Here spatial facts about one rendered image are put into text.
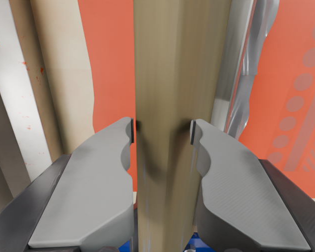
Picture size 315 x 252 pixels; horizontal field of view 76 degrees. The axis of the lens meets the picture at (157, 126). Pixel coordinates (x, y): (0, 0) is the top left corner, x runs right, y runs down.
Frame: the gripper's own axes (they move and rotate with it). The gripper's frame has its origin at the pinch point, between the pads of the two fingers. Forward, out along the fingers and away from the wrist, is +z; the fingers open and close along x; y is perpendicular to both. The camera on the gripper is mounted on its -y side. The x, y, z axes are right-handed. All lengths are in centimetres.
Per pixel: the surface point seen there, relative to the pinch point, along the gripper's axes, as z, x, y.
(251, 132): 13.7, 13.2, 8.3
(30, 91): 10.2, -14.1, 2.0
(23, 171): 109, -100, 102
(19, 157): 109, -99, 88
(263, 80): 13.7, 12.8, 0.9
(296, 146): 13.7, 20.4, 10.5
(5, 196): 8.9, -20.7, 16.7
